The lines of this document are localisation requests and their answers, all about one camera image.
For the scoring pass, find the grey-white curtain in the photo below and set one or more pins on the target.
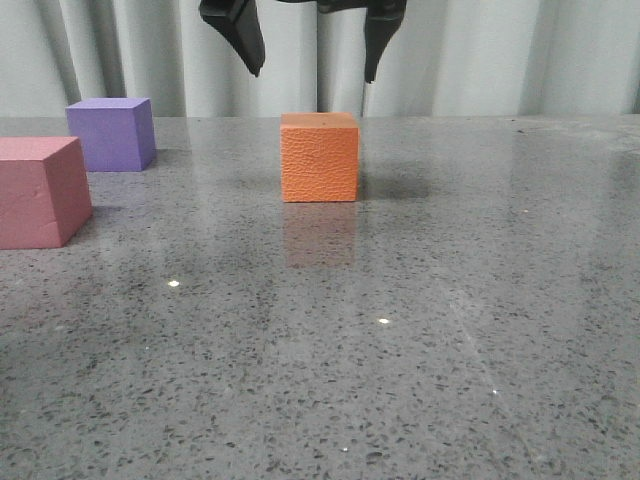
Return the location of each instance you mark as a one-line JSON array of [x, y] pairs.
[[449, 58]]

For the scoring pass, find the orange foam cube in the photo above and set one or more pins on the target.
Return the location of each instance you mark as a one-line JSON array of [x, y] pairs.
[[319, 157]]

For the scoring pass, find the purple foam cube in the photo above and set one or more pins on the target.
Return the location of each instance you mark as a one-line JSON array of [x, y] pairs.
[[116, 134]]

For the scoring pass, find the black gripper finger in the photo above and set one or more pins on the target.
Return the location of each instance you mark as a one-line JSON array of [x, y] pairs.
[[237, 21], [382, 21]]

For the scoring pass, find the pink foam cube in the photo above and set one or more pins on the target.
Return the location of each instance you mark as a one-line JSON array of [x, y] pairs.
[[45, 197]]

